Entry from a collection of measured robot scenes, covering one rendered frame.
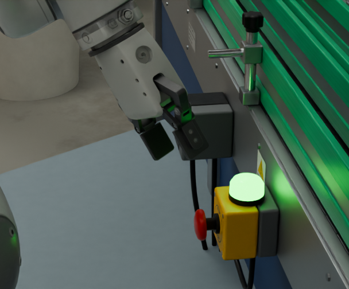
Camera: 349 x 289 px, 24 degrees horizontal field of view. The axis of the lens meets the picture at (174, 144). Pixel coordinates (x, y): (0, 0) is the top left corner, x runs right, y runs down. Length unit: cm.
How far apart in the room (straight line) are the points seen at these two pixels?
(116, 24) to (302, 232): 32
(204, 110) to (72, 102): 260
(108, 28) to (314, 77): 35
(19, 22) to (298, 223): 39
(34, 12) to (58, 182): 69
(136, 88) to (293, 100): 19
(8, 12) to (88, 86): 307
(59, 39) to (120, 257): 251
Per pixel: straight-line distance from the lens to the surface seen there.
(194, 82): 176
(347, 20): 133
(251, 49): 114
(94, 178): 161
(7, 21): 96
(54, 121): 366
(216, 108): 128
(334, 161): 88
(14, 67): 382
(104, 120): 364
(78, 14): 97
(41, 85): 386
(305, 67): 123
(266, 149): 108
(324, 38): 120
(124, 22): 97
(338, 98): 109
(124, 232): 144
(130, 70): 97
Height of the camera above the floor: 152
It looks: 26 degrees down
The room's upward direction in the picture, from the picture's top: straight up
